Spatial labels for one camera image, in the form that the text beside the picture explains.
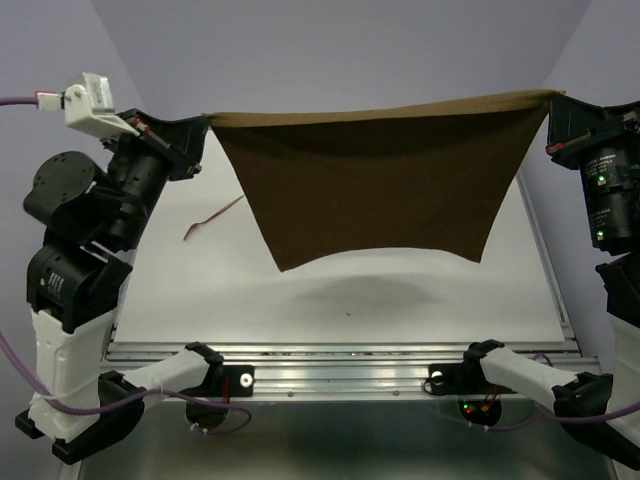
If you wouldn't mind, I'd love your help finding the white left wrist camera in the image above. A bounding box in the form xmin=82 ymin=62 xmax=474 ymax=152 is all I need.
xmin=35 ymin=72 xmax=140 ymax=140

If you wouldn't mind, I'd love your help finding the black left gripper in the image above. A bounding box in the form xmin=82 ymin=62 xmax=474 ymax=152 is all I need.
xmin=100 ymin=106 xmax=210 ymax=250

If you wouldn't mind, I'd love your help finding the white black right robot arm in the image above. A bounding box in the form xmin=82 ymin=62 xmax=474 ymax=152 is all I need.
xmin=546 ymin=94 xmax=639 ymax=470

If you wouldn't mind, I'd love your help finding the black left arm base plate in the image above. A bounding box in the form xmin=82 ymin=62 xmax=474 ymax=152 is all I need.
xmin=220 ymin=364 xmax=255 ymax=398

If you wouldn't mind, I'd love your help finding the brown cloth napkin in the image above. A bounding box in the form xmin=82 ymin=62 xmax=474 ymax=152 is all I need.
xmin=209 ymin=90 xmax=553 ymax=271

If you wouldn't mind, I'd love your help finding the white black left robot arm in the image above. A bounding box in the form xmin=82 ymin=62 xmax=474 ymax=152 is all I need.
xmin=15 ymin=109 xmax=223 ymax=465

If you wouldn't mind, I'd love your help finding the aluminium rail frame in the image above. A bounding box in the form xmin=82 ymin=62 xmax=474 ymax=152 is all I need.
xmin=62 ymin=172 xmax=618 ymax=479

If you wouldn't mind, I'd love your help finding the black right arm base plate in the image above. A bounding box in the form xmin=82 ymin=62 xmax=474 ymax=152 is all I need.
xmin=422 ymin=363 xmax=473 ymax=396

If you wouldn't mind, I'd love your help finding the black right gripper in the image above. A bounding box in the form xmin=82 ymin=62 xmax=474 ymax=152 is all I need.
xmin=547 ymin=90 xmax=640 ymax=248

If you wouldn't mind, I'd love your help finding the brown wooden fork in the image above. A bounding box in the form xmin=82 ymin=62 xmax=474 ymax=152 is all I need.
xmin=183 ymin=194 xmax=245 ymax=241

